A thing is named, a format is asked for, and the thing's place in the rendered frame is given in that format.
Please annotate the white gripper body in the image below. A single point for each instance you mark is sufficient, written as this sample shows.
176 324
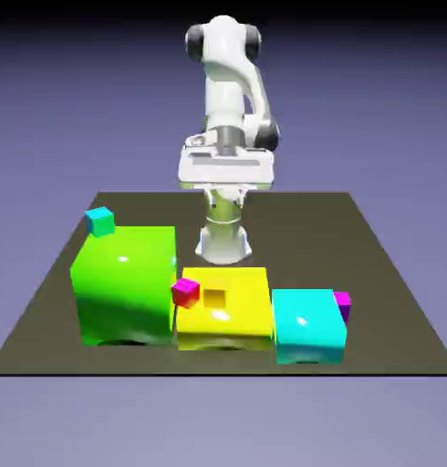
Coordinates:
225 171

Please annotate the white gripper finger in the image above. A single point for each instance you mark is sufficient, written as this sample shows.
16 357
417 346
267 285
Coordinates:
212 200
241 199

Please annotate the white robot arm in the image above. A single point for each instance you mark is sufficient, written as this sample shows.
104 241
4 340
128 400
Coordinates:
223 73

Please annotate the small red cube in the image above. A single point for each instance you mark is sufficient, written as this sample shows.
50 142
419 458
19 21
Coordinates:
186 293

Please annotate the small yellow cube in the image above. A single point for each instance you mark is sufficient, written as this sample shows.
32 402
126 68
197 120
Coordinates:
214 298

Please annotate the small cyan cube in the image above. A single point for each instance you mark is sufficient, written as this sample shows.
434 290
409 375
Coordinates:
100 221

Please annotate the small magenta cube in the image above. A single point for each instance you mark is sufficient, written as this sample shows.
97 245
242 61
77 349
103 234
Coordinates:
343 302

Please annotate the large yellow box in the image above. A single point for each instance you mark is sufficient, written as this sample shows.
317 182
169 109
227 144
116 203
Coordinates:
241 306

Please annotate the large green box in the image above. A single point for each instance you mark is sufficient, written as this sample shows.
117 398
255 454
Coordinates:
125 284

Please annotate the large cyan box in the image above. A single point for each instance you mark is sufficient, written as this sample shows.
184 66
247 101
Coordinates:
307 328

